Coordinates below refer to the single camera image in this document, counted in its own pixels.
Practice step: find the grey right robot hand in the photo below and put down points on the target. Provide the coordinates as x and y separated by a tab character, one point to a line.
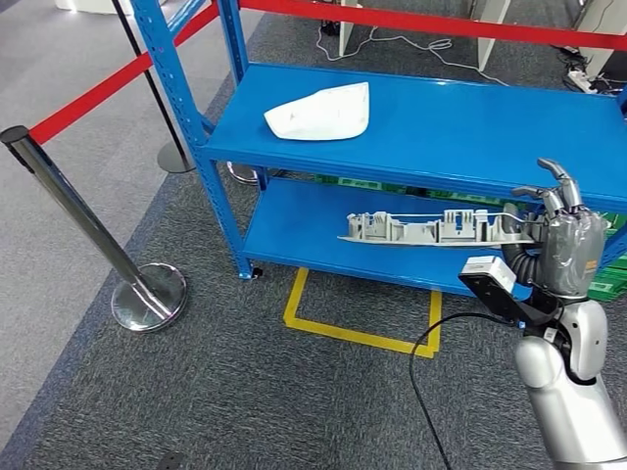
573	253

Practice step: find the silver wheel hubcap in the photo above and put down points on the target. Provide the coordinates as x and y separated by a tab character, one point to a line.
416	235

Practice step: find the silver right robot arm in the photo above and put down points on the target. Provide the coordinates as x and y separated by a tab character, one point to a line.
568	402

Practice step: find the blue metal shelf rack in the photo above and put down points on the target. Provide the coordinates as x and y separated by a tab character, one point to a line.
440	130

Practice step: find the white plastic car part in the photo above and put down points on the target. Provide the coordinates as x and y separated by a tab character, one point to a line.
323	117

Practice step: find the white power strip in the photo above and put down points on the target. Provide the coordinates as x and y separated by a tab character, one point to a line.
582	81

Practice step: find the white desk panel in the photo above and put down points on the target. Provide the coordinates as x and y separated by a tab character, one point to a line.
605	32
348	26
492	32

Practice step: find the red barrier belt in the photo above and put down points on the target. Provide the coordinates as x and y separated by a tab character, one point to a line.
97	95
440	22

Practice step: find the white display platform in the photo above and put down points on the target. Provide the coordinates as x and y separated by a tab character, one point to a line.
97	5

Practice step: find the chrome stanchion post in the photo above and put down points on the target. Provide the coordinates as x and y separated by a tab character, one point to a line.
242	174
152	305

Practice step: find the black stanchion post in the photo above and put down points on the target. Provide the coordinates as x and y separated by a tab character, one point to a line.
174	159

